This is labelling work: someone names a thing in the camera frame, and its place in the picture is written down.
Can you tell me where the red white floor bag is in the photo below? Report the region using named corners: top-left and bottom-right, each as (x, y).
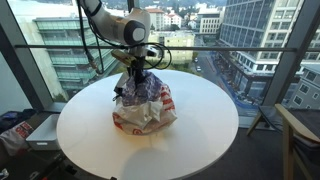
top-left (0, 121), bottom-right (34, 158)

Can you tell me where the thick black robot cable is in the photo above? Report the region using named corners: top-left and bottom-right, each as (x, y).
top-left (77, 0), bottom-right (105, 75)

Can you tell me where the white storage box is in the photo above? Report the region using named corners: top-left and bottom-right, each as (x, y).
top-left (25, 113), bottom-right (62, 151)

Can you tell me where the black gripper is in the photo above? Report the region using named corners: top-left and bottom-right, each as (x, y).
top-left (132, 57), bottom-right (148, 84)

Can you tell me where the wooden chair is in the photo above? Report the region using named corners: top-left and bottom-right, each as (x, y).
top-left (246, 103), bottom-right (320, 180)

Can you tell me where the horizontal window rail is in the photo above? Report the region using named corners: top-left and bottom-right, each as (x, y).
top-left (14, 44), bottom-right (320, 53)

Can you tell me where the dark backpack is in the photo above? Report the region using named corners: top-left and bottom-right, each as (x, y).
top-left (0, 108), bottom-right (38, 134)

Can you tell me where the white red plastic bag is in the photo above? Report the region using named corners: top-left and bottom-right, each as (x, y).
top-left (111, 71), bottom-right (178, 136)

